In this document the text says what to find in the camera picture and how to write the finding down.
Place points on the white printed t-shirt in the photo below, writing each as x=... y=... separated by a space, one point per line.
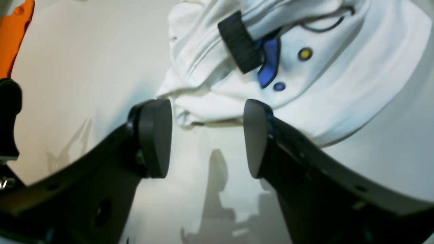
x=326 y=67

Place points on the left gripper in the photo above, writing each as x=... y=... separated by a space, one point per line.
x=11 y=99

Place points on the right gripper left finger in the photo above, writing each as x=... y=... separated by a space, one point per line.
x=89 y=201

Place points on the orange gripper handle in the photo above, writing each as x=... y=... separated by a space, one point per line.
x=13 y=28

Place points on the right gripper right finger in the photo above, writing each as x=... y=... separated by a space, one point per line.
x=323 y=201

